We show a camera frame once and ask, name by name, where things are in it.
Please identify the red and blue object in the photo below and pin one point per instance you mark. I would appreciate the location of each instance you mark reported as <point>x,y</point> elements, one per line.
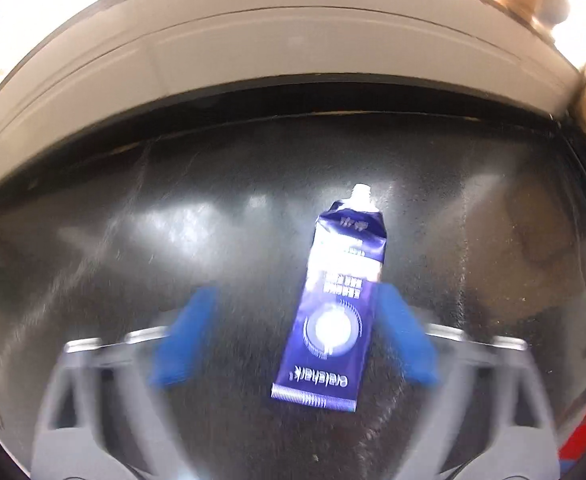
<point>585,420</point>

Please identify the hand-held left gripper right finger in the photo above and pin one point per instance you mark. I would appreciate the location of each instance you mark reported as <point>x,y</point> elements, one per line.
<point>405,335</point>

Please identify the purple squeezed tube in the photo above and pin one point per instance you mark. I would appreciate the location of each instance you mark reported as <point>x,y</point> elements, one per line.
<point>330,305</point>

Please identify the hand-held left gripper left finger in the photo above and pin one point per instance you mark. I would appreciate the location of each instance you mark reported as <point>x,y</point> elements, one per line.
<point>188,340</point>

